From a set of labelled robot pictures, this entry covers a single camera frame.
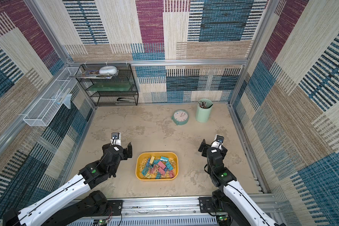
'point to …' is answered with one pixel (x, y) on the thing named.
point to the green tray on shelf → (113, 86)
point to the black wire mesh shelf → (113, 98)
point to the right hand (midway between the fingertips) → (211, 141)
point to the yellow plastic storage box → (141, 155)
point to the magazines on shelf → (93, 74)
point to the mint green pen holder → (203, 110)
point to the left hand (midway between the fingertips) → (123, 143)
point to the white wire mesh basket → (40, 115)
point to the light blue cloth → (67, 100)
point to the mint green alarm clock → (180, 117)
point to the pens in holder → (203, 104)
